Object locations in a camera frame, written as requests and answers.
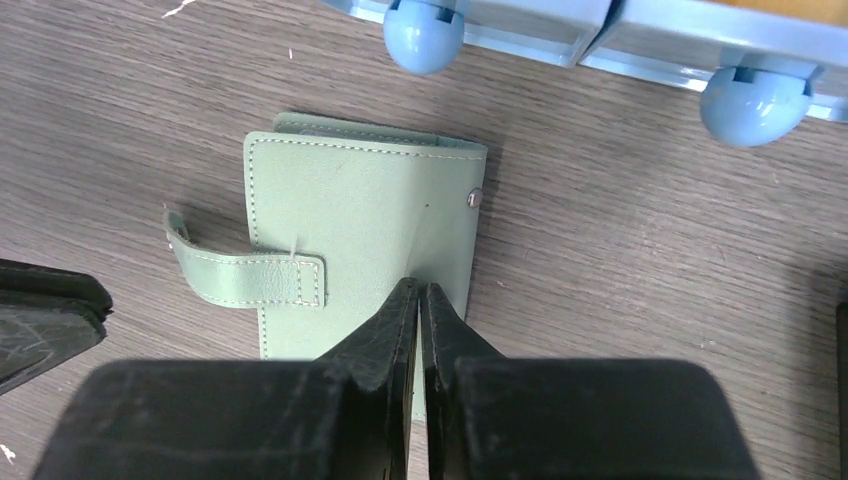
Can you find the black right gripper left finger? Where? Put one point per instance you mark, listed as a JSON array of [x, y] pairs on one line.
[[344, 415]]

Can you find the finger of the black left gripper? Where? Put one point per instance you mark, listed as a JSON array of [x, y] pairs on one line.
[[48, 316]]

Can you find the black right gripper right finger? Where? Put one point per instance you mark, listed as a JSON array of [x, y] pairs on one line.
[[490, 416]]

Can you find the mint green card holder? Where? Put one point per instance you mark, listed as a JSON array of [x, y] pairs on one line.
[[338, 212]]

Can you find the black white checkerboard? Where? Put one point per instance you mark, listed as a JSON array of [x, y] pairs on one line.
[[841, 324]]

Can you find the blue three-compartment tray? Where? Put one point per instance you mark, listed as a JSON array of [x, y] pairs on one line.
[[760, 67]]

